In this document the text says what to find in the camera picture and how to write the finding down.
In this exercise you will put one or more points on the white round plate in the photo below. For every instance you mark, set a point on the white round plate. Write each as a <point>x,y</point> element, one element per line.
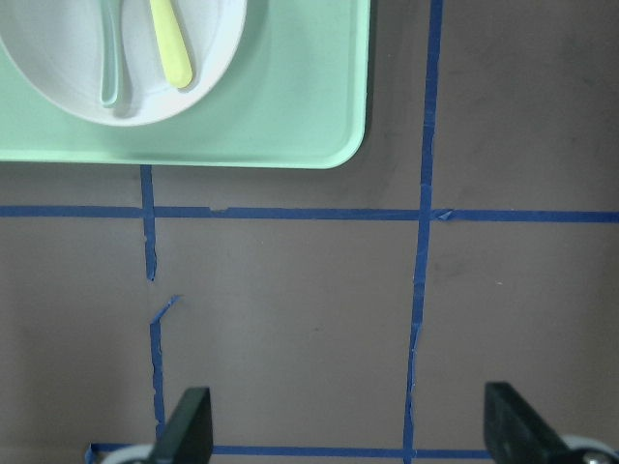
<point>57,47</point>

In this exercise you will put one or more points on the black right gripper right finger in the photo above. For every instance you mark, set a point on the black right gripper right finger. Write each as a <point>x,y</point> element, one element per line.
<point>514,432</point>

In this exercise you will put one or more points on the yellow plastic fork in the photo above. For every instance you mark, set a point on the yellow plastic fork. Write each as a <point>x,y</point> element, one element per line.
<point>174,56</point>

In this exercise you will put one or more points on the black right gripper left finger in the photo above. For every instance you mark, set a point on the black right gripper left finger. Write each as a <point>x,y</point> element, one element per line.
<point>188,435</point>

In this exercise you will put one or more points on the light green plastic tray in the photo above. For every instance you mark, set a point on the light green plastic tray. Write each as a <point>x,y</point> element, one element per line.
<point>294,96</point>

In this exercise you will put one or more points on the light green plastic spoon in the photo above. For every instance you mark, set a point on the light green plastic spoon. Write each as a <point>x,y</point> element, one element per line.
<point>112,60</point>

